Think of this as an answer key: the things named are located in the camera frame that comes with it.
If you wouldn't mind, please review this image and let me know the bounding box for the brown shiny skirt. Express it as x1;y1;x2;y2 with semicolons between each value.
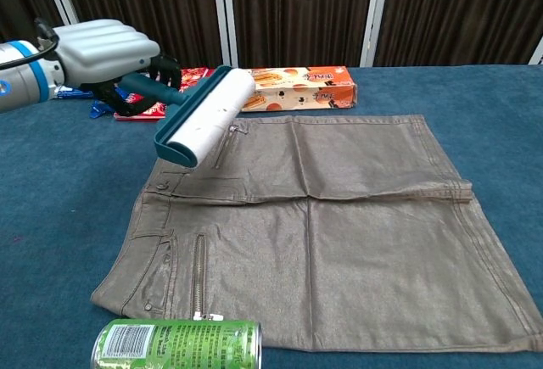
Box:
90;114;543;353

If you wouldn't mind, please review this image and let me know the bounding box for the red spiral calendar notebook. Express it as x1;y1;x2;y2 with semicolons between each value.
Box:
113;67;217;123

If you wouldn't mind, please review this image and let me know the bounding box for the teal lint roller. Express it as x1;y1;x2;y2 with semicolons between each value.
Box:
116;65;258;170

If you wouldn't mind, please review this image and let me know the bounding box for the orange snack box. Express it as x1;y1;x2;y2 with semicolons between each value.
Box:
241;65;357;112

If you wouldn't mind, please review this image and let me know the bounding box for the blue snack packet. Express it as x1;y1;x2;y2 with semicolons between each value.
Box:
87;99;116;120

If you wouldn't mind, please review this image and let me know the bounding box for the blue table cover cloth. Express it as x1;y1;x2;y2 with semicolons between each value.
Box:
0;64;543;369

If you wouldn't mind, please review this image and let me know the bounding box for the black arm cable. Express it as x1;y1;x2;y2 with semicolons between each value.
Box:
0;16;60;71

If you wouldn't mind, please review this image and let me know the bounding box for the green drink can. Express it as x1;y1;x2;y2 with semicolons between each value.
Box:
90;317;263;369

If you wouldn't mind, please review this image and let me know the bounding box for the white blue toothpaste tube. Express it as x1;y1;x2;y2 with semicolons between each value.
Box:
54;85;94;101

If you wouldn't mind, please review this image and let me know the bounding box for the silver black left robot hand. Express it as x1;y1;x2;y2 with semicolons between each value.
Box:
53;19;183;118

